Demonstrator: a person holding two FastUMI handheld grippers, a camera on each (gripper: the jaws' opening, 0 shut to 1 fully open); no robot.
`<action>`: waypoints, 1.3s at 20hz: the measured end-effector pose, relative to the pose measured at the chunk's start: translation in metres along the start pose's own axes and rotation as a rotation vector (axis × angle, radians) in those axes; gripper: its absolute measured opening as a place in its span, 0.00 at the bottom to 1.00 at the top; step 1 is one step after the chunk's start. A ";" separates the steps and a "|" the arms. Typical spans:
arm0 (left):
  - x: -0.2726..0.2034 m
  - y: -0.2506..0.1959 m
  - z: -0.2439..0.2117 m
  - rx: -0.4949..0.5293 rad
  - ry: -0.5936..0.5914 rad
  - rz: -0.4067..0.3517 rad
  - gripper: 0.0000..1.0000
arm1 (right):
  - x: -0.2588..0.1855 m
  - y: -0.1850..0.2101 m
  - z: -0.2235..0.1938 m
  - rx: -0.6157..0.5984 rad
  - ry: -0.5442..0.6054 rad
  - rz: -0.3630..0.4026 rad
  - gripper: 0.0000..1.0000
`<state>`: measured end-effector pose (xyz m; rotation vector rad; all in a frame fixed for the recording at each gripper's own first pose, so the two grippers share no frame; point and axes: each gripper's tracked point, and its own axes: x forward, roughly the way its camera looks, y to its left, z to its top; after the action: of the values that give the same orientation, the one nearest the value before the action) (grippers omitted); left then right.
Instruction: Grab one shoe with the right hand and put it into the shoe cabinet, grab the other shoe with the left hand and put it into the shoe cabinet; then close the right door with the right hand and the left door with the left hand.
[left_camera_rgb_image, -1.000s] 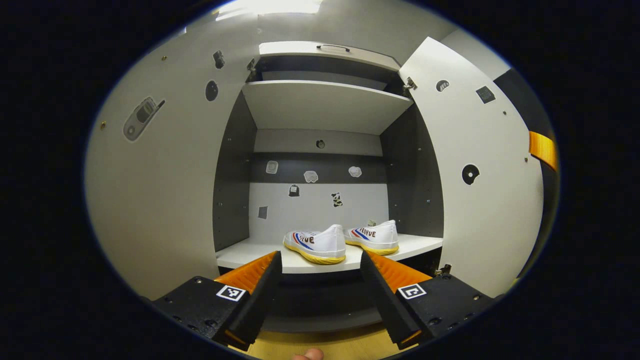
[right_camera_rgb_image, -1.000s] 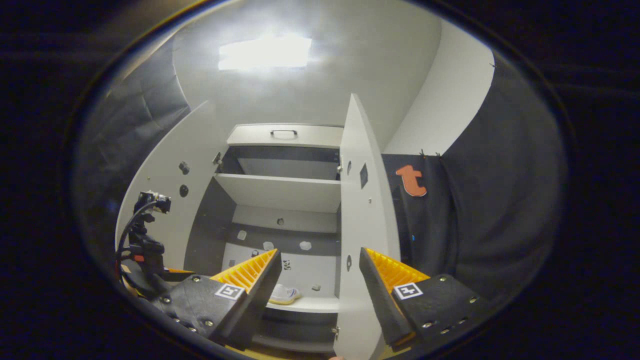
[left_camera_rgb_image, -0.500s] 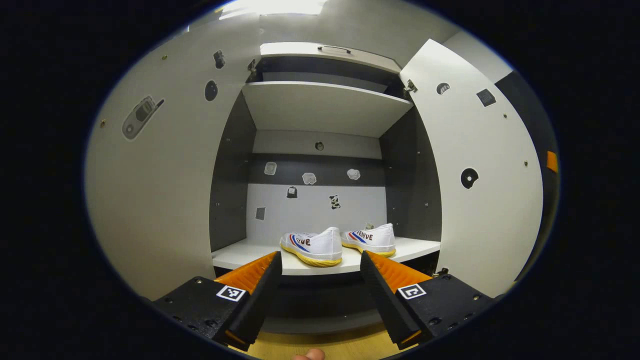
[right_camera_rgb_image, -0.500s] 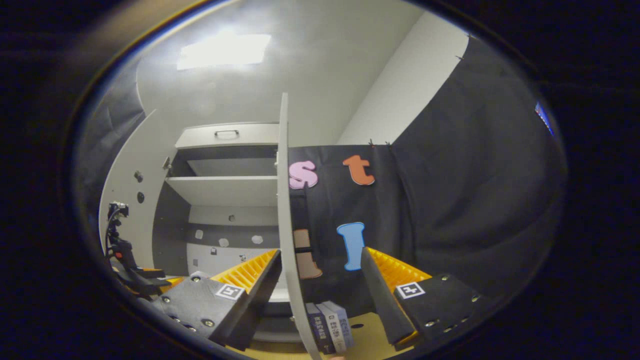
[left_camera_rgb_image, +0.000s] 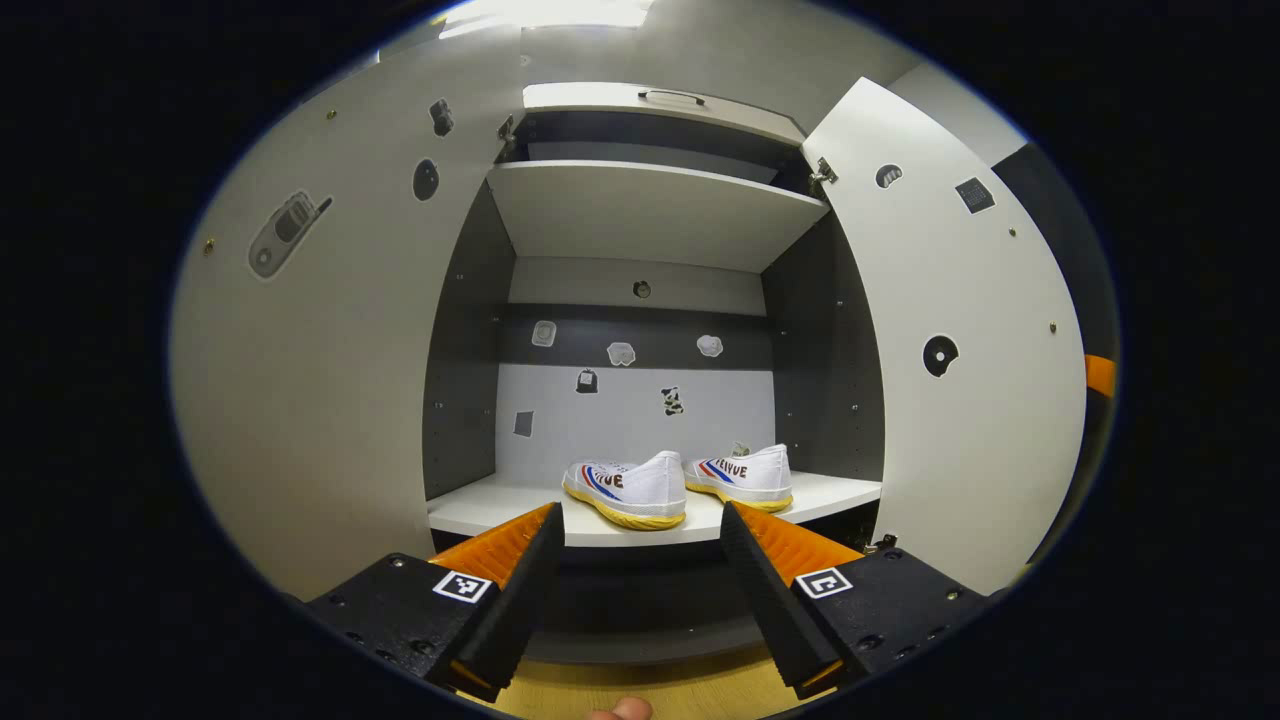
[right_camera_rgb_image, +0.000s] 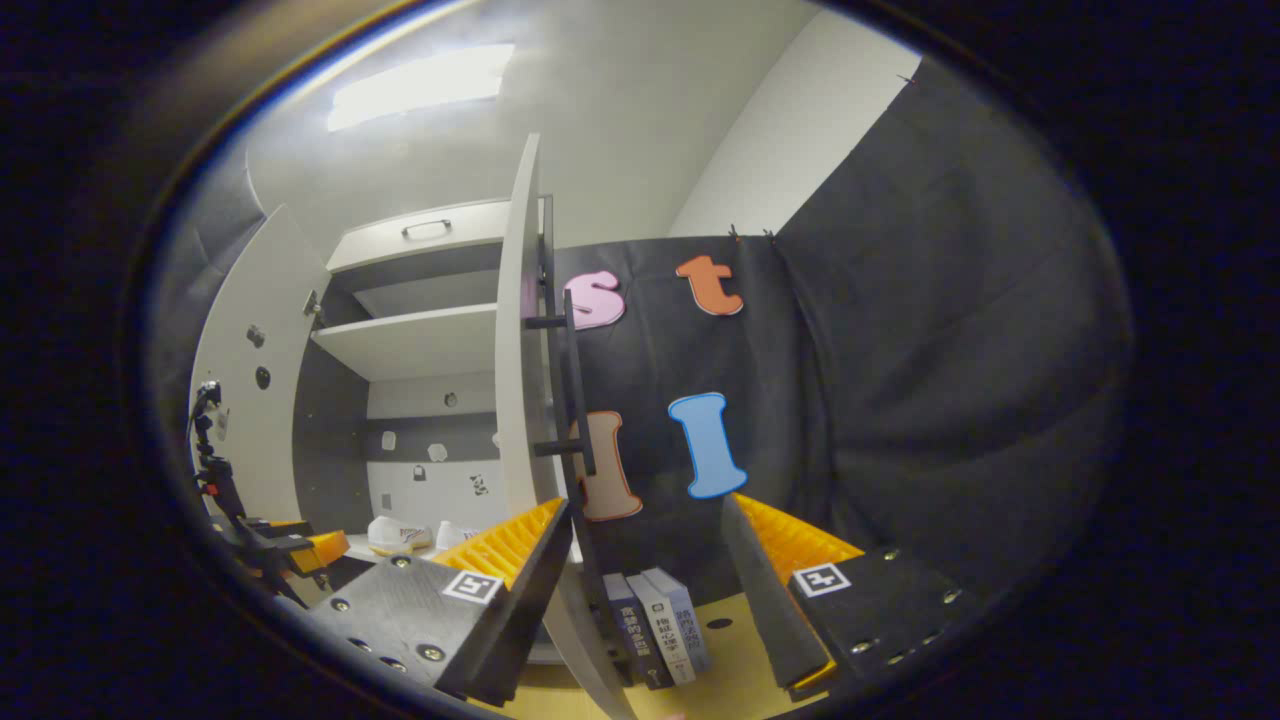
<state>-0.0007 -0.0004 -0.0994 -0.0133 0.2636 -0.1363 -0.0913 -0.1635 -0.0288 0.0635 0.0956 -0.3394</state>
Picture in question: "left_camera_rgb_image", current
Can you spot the white striped canvas shoe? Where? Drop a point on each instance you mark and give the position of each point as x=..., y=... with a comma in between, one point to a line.
x=640, y=490
x=750, y=480

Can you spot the white shoe cabinet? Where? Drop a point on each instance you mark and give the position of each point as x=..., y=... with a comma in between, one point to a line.
x=650, y=210

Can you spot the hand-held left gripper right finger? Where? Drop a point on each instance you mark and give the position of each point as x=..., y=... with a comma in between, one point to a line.
x=765, y=605

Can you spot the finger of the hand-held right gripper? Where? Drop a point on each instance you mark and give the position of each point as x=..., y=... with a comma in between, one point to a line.
x=1100, y=375

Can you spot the ceiling light panel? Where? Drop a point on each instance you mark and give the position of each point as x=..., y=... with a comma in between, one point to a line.
x=550, y=12

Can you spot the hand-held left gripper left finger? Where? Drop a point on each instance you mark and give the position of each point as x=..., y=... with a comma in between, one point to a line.
x=525, y=595

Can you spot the white cabinet door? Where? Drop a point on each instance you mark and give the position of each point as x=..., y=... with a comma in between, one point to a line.
x=980, y=450
x=320, y=380

